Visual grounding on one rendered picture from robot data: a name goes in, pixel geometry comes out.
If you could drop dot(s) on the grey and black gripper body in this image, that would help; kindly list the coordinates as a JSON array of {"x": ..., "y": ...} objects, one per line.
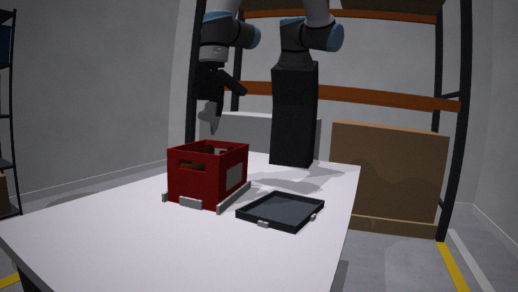
[{"x": 202, "y": 76}]

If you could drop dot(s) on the dark red plastic crate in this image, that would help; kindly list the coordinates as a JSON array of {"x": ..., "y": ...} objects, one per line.
[{"x": 223, "y": 175}]

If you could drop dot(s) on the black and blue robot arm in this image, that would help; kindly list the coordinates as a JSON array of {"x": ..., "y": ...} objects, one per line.
[{"x": 220, "y": 30}]

